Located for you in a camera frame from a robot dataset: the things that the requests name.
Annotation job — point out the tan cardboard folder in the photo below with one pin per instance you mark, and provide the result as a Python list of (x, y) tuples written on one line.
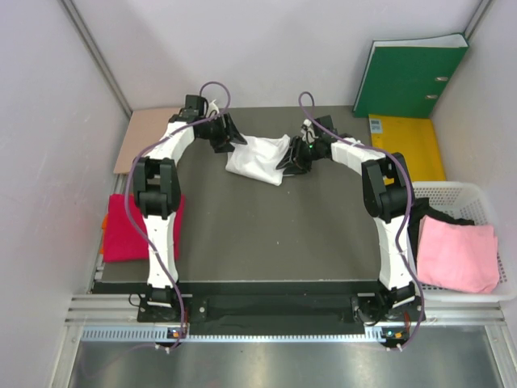
[(145, 127)]

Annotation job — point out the black t shirt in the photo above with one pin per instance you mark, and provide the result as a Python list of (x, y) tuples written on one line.
[(420, 208)]

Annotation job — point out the white t shirt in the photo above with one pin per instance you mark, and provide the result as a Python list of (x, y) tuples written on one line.
[(258, 159)]

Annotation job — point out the orange folded t shirt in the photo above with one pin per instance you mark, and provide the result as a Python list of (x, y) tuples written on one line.
[(104, 223)]

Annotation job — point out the pink t shirt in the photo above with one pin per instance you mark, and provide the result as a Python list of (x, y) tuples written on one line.
[(461, 258)]

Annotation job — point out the white plastic laundry basket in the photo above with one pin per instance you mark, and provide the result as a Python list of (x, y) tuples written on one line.
[(468, 201)]

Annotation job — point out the yellow plastic folder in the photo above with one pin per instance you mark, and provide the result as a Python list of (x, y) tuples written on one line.
[(415, 139)]

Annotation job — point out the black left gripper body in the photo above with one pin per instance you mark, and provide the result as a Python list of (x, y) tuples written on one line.
[(214, 131)]

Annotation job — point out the folded red t shirt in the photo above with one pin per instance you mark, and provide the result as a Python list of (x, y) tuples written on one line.
[(121, 242)]

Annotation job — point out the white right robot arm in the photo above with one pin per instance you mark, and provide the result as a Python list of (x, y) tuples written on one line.
[(387, 194)]

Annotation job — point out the green ring binder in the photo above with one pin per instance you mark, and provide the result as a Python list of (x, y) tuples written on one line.
[(406, 77)]

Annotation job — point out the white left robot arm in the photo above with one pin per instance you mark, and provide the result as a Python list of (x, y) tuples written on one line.
[(156, 190)]

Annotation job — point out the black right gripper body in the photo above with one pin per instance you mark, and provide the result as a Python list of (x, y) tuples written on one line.
[(303, 153)]

